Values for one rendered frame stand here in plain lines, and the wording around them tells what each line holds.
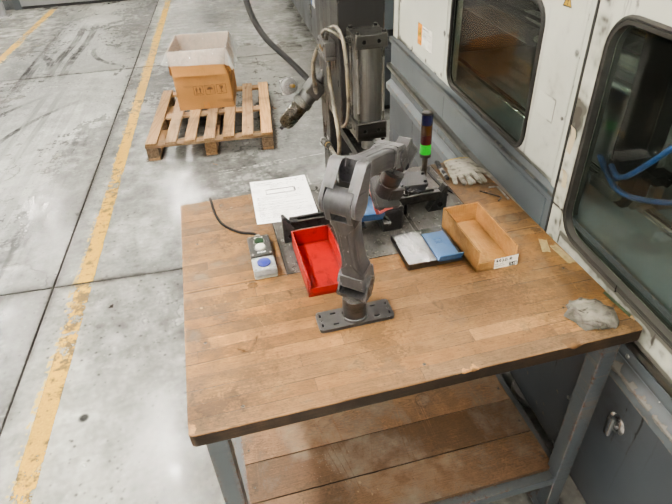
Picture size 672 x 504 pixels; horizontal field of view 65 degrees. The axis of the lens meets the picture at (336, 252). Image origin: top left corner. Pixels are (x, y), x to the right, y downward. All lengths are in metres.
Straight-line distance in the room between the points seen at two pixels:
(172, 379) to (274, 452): 0.78
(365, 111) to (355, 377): 0.72
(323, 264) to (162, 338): 1.39
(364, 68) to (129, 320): 1.95
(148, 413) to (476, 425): 1.36
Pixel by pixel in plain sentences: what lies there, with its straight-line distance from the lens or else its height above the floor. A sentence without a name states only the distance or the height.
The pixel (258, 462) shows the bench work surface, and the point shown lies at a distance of 1.98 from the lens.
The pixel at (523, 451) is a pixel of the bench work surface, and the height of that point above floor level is 0.22.
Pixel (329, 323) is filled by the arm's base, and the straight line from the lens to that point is 1.38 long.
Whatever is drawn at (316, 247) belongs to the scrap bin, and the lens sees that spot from 1.65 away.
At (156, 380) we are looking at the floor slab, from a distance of 2.62.
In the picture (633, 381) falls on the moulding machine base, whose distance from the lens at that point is 1.68.
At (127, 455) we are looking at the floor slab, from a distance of 2.41.
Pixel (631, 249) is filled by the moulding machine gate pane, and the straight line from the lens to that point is 1.57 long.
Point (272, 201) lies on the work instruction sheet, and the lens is 1.91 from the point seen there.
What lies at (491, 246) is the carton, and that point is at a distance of 1.68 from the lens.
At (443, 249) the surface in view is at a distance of 1.61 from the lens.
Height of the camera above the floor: 1.88
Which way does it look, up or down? 37 degrees down
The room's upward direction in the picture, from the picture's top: 3 degrees counter-clockwise
